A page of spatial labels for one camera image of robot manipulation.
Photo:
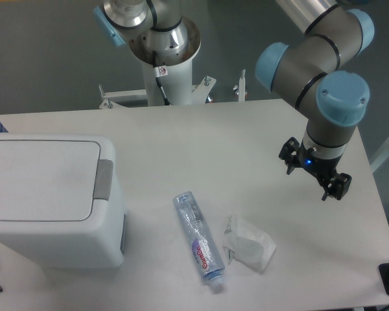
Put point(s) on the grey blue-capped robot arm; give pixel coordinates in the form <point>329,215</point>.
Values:
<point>309,76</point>

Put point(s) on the crumpled white plastic wrapper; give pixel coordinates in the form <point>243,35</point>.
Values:
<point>247,244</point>

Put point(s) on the white metal clamp bracket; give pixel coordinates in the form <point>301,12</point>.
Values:
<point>240,90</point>

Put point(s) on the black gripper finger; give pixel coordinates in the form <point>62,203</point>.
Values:
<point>336,187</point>
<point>289,153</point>

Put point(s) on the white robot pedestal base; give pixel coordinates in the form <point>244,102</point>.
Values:
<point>166,60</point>

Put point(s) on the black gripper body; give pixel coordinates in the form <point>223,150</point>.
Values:
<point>321,169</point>

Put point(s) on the clear plastic water bottle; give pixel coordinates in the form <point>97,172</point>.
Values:
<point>208,260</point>

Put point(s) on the white push-lid trash can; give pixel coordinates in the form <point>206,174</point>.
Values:
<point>61,204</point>

